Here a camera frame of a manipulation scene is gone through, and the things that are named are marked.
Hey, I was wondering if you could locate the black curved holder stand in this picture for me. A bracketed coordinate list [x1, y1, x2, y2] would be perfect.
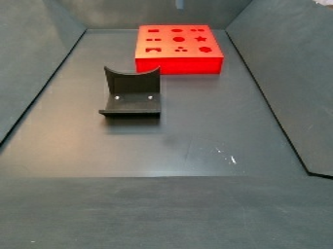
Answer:
[99, 67, 162, 117]

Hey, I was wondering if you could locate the red shape-sorter block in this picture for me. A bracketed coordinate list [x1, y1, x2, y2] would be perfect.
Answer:
[136, 24, 224, 75]

